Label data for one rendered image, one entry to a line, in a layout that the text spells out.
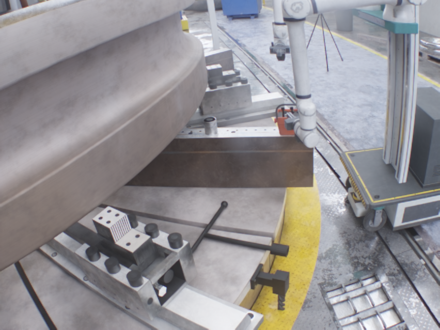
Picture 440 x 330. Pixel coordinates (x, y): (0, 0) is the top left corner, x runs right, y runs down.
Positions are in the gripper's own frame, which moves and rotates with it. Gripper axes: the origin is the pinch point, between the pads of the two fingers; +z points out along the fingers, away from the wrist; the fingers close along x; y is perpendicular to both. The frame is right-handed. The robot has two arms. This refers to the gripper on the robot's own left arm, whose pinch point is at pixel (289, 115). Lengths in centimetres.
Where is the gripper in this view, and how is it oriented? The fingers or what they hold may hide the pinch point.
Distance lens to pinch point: 217.6
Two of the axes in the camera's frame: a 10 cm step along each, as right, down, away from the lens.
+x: -9.7, 2.0, -1.0
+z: -1.8, -4.7, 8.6
